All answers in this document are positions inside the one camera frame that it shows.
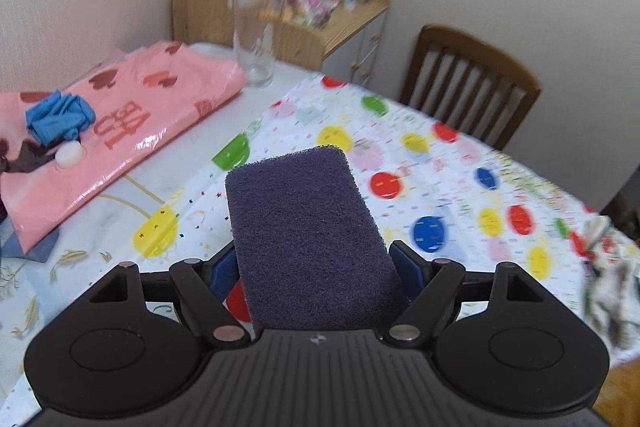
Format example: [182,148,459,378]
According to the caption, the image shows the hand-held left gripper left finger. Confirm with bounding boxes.
[89,248,252,351]

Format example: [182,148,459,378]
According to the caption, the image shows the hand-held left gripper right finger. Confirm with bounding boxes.
[384,240,552,350]

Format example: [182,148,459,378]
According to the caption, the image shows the purple scouring sponge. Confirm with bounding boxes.
[225,146,408,342]

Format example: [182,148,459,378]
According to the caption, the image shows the christmas print cloth bag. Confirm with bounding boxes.
[575,213,640,355]

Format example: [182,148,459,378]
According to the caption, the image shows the polka dot tablecloth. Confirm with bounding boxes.
[131,74,640,360]

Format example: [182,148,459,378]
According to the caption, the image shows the pink printed plastic bag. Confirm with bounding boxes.
[0,41,248,253]

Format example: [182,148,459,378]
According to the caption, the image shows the dark wooden chair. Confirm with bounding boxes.
[400,24,544,150]

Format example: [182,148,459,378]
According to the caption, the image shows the white bottle cap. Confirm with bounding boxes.
[54,142,84,168]

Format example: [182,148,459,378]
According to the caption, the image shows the grey blue cloth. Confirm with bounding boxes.
[0,219,63,264]

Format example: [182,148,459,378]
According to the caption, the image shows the blue rubber gloves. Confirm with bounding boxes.
[25,90,96,144]

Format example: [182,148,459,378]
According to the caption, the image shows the brown cloth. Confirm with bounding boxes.
[0,138,61,175]

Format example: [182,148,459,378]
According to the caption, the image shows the light wooden cabinet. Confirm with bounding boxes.
[172,0,391,84]

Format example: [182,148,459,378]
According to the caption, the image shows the tall clear drinking glass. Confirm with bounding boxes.
[232,0,290,88]

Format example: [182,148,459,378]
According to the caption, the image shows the pink snack package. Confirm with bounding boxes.
[290,0,335,28]

